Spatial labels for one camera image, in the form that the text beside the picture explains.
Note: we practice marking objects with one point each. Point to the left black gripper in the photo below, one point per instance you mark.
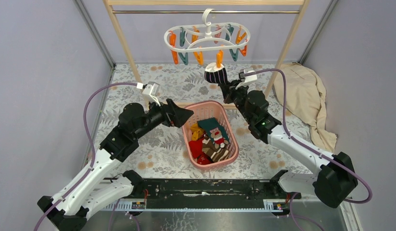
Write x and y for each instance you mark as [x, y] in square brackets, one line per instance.
[174, 116]

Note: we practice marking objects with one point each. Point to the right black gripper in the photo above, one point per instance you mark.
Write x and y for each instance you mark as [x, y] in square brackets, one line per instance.
[229, 90]

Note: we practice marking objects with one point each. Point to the black white striped sock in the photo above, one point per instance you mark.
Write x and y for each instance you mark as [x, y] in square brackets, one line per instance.
[216, 75]

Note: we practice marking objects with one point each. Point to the mustard yellow sock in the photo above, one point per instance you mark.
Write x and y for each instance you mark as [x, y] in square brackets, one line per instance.
[197, 132]

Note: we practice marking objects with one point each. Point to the red santa sock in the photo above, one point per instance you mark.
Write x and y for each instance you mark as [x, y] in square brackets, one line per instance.
[196, 148]

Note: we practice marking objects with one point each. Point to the teal sock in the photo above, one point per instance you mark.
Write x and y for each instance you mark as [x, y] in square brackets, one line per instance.
[215, 131]

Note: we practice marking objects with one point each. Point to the brown white striped sock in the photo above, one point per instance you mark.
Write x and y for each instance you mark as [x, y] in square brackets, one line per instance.
[215, 154]

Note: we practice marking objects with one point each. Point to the white clip sock hanger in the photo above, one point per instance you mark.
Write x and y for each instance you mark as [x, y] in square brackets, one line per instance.
[208, 36]

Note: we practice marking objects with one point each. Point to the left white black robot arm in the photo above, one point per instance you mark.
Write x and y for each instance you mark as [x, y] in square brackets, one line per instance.
[76, 203]

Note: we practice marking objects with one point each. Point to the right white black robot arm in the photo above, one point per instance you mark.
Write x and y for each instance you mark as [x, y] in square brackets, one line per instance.
[332, 176]

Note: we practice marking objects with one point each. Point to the yellow orange clothes peg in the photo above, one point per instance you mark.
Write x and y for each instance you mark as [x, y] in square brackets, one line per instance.
[219, 59]

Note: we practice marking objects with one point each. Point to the pink plastic laundry basket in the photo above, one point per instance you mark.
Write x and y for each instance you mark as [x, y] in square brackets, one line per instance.
[205, 110]

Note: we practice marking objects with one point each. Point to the beige cloth pile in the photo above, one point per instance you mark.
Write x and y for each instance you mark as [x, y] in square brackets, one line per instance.
[306, 99]

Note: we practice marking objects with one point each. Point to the wooden clothes rack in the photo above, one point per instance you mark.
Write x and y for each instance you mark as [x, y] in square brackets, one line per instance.
[109, 5]

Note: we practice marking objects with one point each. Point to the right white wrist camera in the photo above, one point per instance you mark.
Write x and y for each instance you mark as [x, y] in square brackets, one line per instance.
[246, 77]

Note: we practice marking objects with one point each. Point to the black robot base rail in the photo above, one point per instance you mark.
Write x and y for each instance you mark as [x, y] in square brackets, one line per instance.
[207, 195]

